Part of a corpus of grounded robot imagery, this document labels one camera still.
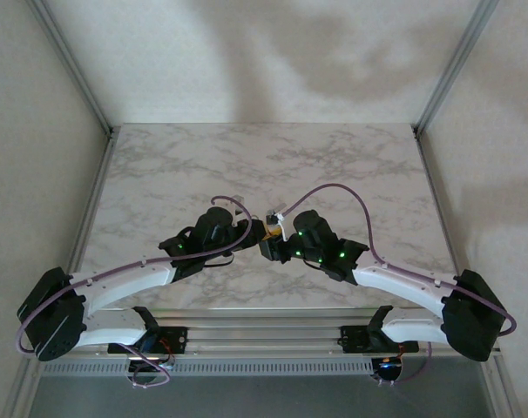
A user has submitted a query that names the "aluminium table side rail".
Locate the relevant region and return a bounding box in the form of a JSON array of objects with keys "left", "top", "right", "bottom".
[
  {"left": 65, "top": 128, "right": 119, "bottom": 280},
  {"left": 414, "top": 128, "right": 470, "bottom": 308}
]

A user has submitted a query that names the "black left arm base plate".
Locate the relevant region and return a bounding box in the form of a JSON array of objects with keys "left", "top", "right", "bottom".
[{"left": 109, "top": 326, "right": 189, "bottom": 354}]

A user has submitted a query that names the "aluminium frame post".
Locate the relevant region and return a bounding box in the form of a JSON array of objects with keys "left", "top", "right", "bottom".
[
  {"left": 26, "top": 0, "right": 118, "bottom": 137},
  {"left": 414, "top": 0, "right": 501, "bottom": 137}
]

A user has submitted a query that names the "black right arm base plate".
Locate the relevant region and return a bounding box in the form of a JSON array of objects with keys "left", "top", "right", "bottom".
[{"left": 340, "top": 324, "right": 420, "bottom": 354}]

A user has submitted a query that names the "grey slotted cable duct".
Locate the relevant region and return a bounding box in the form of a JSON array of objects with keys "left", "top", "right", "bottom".
[{"left": 41, "top": 359, "right": 374, "bottom": 376}]

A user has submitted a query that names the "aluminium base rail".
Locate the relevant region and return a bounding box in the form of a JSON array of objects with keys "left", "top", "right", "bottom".
[{"left": 71, "top": 307, "right": 504, "bottom": 362}]

